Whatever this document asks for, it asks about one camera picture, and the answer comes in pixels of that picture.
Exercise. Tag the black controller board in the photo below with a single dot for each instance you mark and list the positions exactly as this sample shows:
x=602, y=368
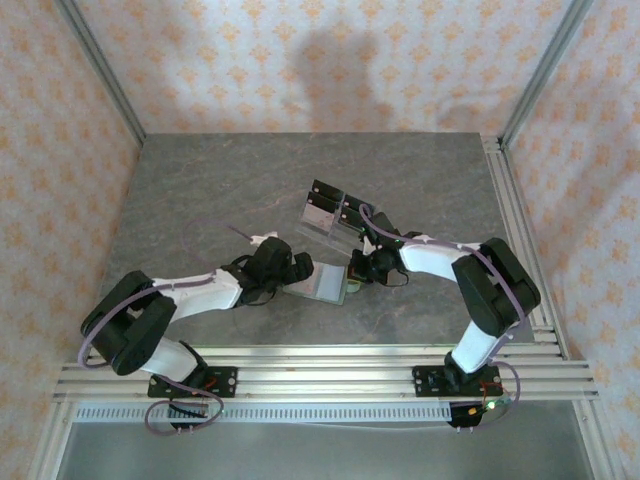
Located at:
x=190, y=411
x=470, y=415

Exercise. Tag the black card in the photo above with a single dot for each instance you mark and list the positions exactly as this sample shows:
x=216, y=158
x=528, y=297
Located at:
x=327, y=189
x=322, y=201
x=357, y=201
x=350, y=215

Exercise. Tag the aluminium side rail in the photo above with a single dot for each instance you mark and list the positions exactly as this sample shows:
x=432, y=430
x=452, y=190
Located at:
x=510, y=200

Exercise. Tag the aluminium frame leg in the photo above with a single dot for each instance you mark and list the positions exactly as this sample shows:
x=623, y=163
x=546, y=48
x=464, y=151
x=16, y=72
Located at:
x=52, y=440
x=597, y=440

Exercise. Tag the grey metal lower panel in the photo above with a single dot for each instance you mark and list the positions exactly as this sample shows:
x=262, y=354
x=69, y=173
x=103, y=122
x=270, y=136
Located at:
x=320, y=455

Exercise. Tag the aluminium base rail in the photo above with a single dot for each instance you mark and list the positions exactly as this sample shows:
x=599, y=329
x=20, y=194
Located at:
x=325, y=372

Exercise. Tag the pale pink card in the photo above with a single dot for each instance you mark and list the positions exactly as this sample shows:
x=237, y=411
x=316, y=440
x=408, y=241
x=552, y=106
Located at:
x=317, y=215

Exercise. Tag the aluminium frame post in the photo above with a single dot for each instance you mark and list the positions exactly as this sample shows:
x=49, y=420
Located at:
x=545, y=70
x=102, y=70

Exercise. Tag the green card holder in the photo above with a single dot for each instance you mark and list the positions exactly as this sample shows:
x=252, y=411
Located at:
x=330, y=285

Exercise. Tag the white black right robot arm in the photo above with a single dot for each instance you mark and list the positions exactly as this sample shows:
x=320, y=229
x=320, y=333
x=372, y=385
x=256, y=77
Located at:
x=435, y=255

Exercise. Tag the pink VIP card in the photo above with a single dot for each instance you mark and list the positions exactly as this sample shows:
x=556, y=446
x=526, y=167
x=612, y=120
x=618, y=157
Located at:
x=306, y=282

